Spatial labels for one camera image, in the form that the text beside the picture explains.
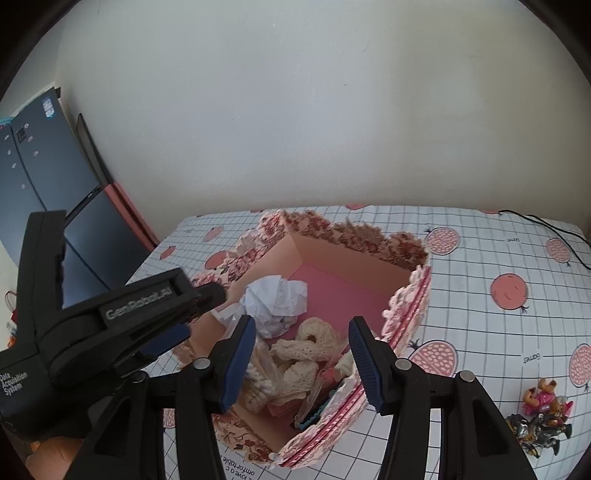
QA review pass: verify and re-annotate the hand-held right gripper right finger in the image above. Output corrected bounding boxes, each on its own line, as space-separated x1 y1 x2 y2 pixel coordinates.
348 316 539 480

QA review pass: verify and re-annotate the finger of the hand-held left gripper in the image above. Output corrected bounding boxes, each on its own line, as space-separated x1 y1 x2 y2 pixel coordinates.
98 268 229 343
115 322 192 376

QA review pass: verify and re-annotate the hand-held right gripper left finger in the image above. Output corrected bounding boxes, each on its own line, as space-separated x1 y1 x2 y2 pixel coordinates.
65 315 257 480

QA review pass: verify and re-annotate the small white packet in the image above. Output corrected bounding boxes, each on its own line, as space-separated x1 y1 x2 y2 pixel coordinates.
335 353 358 381

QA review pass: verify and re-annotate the cotton swab packet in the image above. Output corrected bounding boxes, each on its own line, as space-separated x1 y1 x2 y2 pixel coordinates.
233 342 282 414

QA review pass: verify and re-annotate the cream lace scrunchie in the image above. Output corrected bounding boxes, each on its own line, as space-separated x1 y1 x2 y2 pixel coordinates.
269 318 356 407

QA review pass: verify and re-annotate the paper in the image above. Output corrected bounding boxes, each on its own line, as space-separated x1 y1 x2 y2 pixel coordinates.
239 275 308 340

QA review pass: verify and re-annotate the floral gift box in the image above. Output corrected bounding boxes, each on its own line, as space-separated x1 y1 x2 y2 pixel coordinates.
172 209 434 470

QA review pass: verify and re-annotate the black gold action figure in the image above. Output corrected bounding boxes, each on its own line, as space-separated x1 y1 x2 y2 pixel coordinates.
505 411 573 459

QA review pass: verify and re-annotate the desktop with checked tablecloth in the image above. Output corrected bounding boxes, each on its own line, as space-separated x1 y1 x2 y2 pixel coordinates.
124 203 591 480

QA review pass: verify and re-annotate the person's left hand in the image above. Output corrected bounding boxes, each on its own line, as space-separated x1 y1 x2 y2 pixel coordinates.
25 436 95 480

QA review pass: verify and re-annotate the pink leaning board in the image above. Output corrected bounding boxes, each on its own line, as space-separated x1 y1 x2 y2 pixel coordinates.
99 181 161 254

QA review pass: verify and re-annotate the pink action figure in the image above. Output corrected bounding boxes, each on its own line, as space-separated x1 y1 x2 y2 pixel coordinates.
522 377 574 416

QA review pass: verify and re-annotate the black leaning board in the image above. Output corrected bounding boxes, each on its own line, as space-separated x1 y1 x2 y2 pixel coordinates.
76 112 116 190

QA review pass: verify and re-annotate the dark blue refrigerator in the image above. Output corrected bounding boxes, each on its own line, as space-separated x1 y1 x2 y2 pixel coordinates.
0 88 153 296

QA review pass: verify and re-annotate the black cable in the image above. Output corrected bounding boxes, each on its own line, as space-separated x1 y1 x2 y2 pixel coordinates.
480 210 591 271

